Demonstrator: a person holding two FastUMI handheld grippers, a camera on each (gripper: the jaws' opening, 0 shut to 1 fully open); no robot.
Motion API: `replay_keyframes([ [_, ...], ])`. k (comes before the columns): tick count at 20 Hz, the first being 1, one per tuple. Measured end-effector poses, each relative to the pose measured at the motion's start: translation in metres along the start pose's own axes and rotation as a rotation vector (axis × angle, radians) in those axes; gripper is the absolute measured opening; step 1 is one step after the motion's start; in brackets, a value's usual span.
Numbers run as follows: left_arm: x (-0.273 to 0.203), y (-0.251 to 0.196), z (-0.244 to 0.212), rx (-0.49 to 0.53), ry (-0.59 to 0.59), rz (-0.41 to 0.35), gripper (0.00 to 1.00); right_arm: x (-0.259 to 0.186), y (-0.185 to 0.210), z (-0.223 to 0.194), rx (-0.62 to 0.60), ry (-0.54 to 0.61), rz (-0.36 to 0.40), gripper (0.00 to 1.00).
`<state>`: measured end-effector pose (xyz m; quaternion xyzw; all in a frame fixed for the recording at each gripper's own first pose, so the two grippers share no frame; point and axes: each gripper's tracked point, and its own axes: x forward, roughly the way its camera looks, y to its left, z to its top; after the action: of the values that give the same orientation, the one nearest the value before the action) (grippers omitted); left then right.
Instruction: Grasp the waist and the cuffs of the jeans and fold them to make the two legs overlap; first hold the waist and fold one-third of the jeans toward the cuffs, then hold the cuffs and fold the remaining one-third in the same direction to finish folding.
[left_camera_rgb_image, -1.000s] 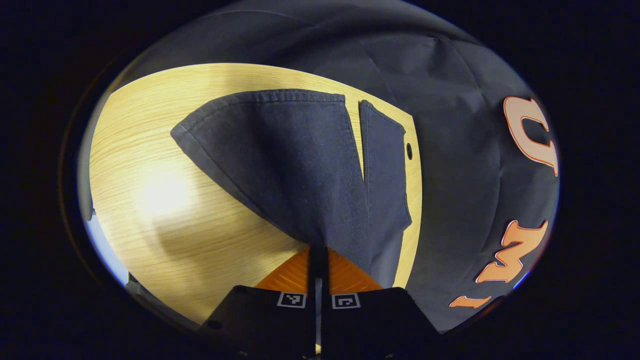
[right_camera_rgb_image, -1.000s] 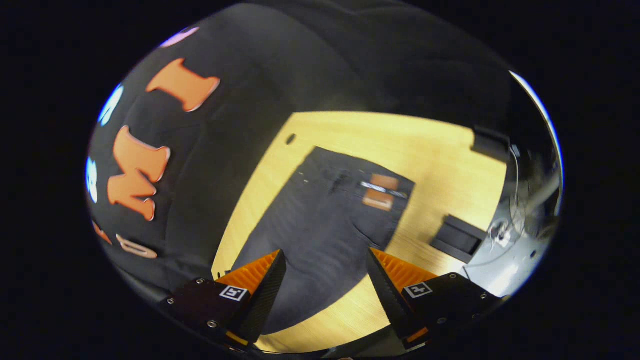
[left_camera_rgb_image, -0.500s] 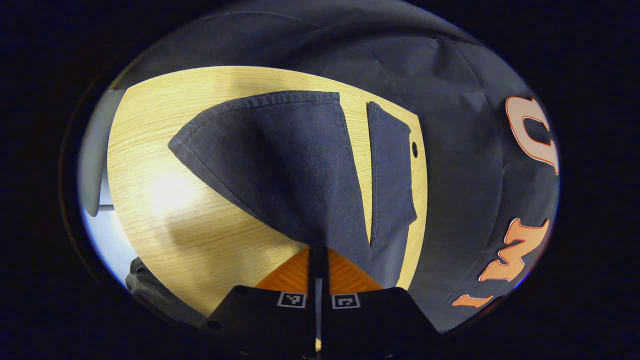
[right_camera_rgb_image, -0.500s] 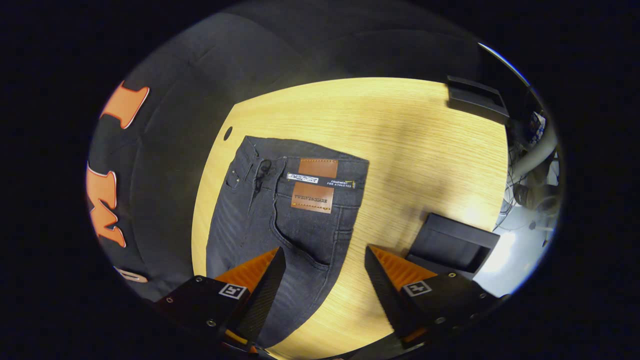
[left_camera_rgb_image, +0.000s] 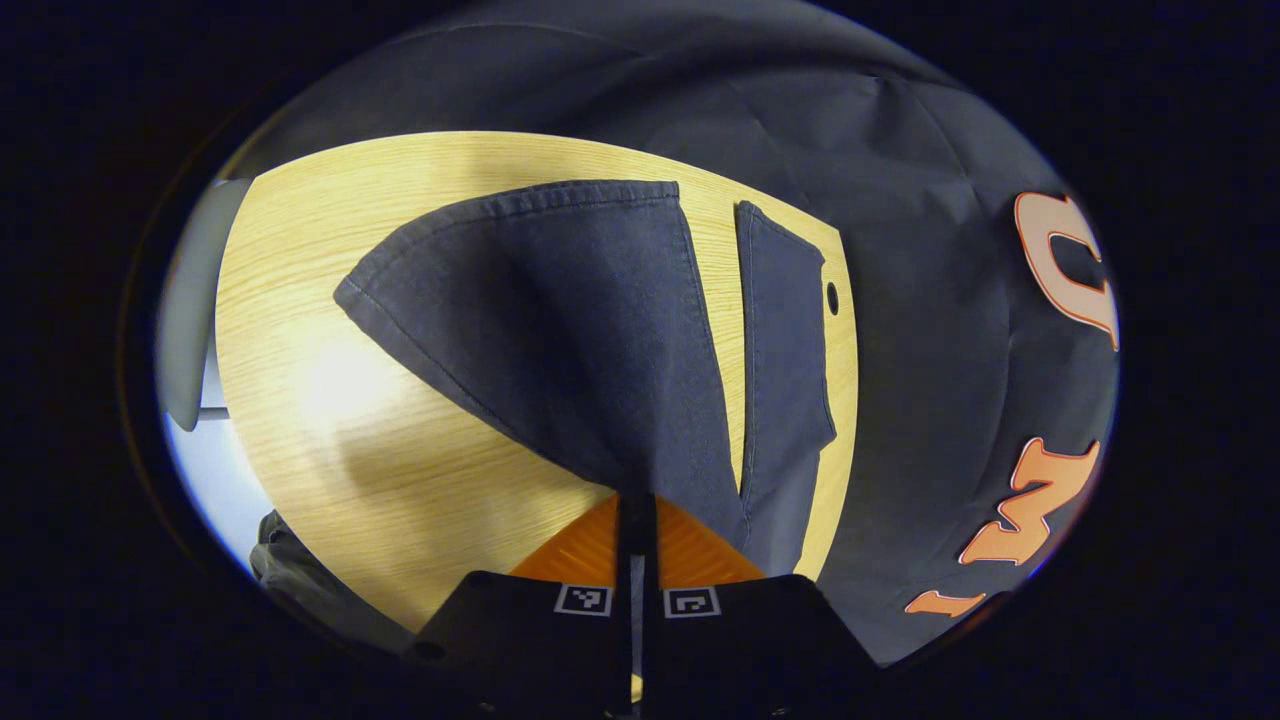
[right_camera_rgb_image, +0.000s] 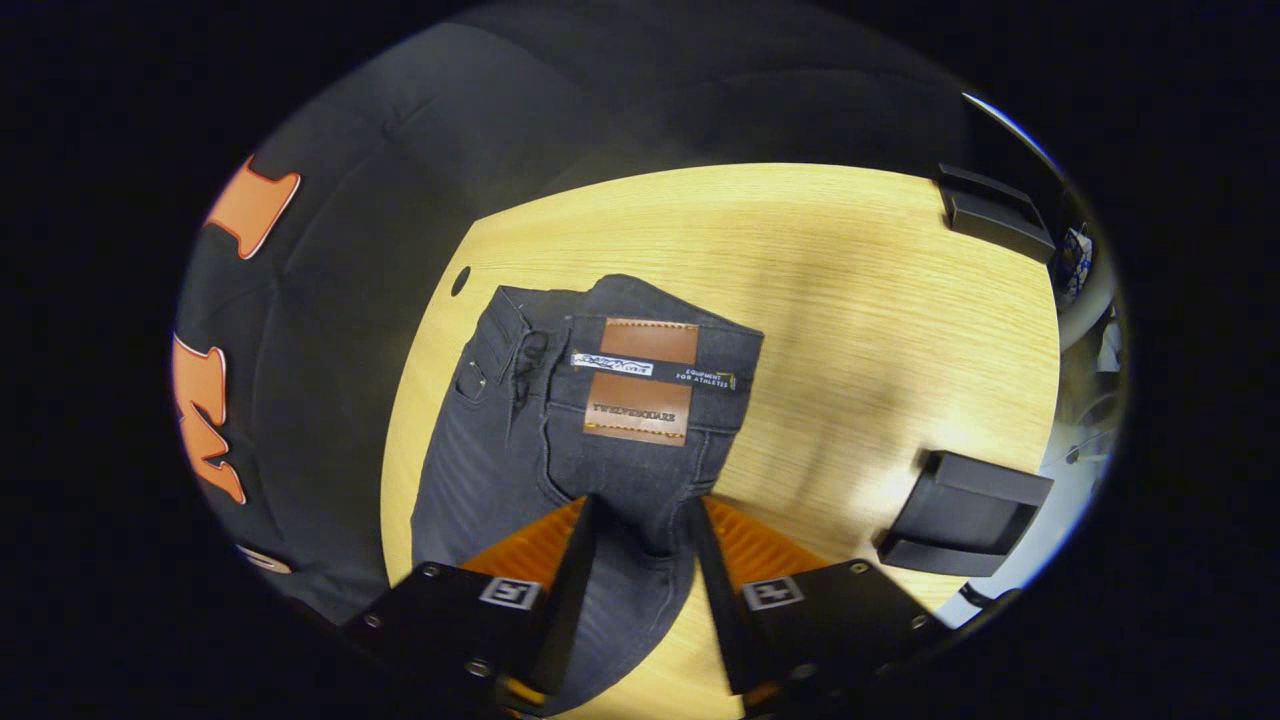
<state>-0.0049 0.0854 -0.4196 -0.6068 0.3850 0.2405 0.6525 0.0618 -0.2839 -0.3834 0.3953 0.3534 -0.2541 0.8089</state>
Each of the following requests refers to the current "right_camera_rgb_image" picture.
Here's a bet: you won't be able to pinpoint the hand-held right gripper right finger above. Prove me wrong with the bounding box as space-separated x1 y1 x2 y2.
690 495 951 717

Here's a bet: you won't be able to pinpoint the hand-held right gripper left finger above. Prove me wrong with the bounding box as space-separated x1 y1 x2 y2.
340 495 601 717

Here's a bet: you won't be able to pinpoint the black plastic holder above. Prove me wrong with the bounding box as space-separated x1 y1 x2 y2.
875 450 1056 579
938 163 1057 264

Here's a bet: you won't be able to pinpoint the dark grey jeans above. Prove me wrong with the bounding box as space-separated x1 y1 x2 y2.
410 275 766 717

